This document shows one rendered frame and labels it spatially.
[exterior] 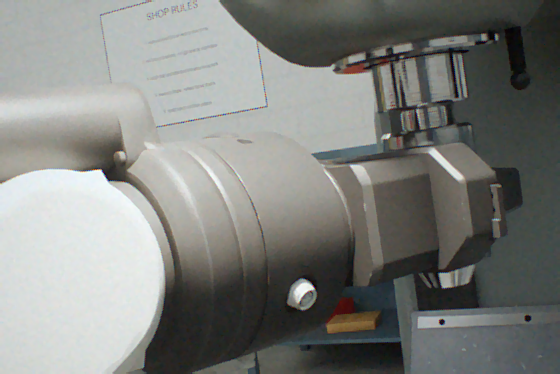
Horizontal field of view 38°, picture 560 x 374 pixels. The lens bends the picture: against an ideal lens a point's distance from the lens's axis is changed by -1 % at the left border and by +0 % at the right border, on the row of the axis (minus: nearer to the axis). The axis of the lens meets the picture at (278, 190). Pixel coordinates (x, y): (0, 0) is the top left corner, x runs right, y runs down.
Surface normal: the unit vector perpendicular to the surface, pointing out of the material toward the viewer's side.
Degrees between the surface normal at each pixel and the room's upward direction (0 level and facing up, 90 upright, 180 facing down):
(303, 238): 88
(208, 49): 90
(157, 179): 55
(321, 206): 75
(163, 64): 90
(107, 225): 83
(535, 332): 64
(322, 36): 149
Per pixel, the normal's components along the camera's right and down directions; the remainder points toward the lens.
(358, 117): -0.46, 0.12
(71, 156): 0.63, 0.45
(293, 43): -0.28, 0.93
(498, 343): -0.47, -0.34
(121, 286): 0.62, -0.18
